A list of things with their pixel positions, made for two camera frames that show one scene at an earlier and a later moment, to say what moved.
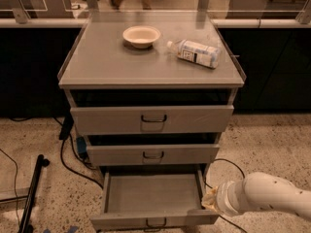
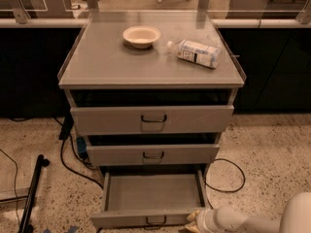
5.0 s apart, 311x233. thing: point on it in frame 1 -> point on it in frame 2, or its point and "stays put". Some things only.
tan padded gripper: (222, 195) -> (205, 219)
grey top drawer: (152, 119) stays put
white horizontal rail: (222, 22) stays put
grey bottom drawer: (154, 198) stays put
